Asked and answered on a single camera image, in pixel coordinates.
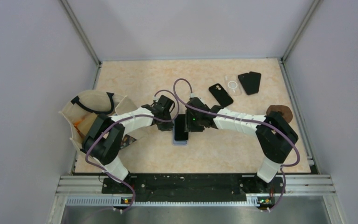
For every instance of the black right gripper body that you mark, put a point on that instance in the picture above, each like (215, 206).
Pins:
(193, 122)

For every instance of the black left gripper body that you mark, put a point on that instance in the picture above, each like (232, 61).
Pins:
(165, 126)

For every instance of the black smartphone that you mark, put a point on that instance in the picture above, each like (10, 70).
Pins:
(180, 130)

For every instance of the lavender phone case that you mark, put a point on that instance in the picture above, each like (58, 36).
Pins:
(180, 142)

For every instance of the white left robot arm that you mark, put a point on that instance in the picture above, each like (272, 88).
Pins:
(103, 141)

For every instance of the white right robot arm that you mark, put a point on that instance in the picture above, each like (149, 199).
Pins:
(276, 137)

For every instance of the clear magsafe phone case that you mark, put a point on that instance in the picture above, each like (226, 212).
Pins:
(232, 85)

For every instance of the black flat phone case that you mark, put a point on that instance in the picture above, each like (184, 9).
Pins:
(250, 82)

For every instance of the beige tote bag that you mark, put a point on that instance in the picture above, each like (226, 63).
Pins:
(97, 102)

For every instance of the brown donut on cup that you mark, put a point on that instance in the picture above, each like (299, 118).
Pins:
(283, 110)

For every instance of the black phone case with camera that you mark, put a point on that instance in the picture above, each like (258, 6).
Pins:
(221, 95)

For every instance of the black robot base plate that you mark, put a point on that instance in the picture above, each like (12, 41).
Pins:
(160, 187)

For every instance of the aluminium frame rail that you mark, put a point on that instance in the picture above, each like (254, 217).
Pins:
(87, 190)

